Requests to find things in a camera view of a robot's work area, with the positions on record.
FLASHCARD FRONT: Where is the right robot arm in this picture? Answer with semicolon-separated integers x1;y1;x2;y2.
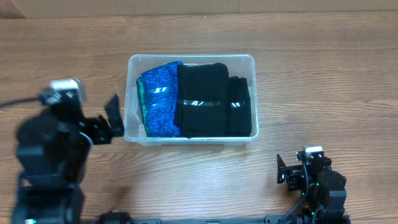
277;146;351;223

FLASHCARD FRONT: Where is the sparkly blue garment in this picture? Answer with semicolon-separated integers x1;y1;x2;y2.
136;61;183;138

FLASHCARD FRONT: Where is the large black garment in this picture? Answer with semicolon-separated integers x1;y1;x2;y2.
175;63;229;138

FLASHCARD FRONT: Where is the clear plastic storage bin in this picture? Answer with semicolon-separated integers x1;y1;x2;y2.
124;54;260;146

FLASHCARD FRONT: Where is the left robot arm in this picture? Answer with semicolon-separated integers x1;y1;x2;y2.
11;89;124;223

